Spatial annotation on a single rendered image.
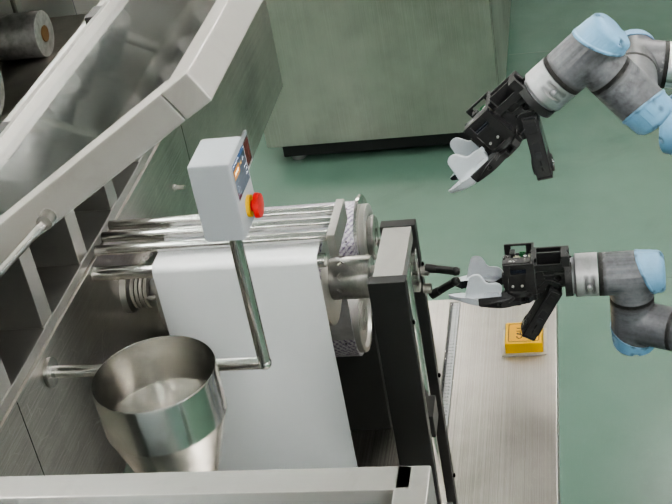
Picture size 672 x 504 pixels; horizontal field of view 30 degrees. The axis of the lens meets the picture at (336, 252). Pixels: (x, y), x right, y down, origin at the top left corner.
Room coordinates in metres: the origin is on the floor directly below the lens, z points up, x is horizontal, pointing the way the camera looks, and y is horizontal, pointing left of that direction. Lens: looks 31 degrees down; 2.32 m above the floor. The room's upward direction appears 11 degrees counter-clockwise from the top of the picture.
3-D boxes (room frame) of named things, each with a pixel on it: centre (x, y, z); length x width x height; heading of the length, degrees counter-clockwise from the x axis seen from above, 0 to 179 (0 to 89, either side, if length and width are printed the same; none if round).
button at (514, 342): (1.91, -0.32, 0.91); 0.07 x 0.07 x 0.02; 76
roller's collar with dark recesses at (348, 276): (1.56, -0.02, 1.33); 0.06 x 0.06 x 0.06; 76
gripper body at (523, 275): (1.80, -0.33, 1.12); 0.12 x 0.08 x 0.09; 76
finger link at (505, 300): (1.79, -0.27, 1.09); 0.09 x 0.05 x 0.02; 85
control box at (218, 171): (1.28, 0.11, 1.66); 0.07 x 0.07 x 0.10; 76
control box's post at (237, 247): (1.28, 0.11, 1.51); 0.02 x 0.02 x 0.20
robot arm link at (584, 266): (1.78, -0.41, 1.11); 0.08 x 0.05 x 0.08; 166
